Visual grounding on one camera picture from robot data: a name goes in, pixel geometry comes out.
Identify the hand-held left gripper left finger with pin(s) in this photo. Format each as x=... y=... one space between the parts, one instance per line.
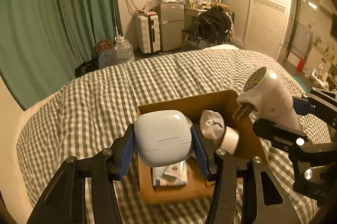
x=126 y=153

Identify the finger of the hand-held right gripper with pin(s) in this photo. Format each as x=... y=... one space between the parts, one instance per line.
x=273 y=133
x=302 y=105

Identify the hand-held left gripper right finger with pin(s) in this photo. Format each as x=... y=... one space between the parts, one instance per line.
x=201 y=153

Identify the cardboard box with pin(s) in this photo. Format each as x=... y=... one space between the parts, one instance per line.
x=247 y=134

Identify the white grey sock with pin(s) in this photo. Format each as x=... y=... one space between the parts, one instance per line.
x=210 y=126

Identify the white tape roll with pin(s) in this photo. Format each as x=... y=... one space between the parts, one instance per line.
x=229 y=139

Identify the white plug-in device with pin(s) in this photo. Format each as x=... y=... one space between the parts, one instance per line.
x=271 y=97

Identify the white tissue packet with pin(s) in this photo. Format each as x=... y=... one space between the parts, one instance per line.
x=171 y=174

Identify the pale blue rounded case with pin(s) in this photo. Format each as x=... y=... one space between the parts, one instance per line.
x=163 y=134

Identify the green board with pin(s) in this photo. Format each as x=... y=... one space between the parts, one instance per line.
x=298 y=83

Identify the shelf with small bottles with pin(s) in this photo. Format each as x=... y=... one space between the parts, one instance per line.
x=318 y=75

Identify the red fire extinguisher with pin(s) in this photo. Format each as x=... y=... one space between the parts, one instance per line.
x=301 y=64

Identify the grey checked blanket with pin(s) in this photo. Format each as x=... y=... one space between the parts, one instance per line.
x=105 y=97

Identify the black bag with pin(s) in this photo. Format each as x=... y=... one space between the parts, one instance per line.
x=85 y=69

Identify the empty clear water jug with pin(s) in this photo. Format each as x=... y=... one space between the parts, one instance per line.
x=106 y=59

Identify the clear water jug with pump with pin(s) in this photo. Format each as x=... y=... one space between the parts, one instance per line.
x=123 y=51

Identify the white louvred wardrobe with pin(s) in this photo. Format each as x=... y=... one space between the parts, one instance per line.
x=260 y=8

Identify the patterned round bag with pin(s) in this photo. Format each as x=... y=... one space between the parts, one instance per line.
x=104 y=45

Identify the wooden chair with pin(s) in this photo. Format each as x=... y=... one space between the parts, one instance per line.
x=187 y=38

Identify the black jacket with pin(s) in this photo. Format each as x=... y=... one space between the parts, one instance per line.
x=213 y=25

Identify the white suitcase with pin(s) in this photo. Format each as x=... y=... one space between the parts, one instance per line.
x=147 y=34

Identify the silver small fridge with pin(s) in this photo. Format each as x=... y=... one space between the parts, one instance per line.
x=171 y=29

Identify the dressing table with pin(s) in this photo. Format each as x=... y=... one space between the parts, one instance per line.
x=191 y=14

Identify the clear plastic bag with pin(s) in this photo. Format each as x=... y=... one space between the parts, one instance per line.
x=150 y=4

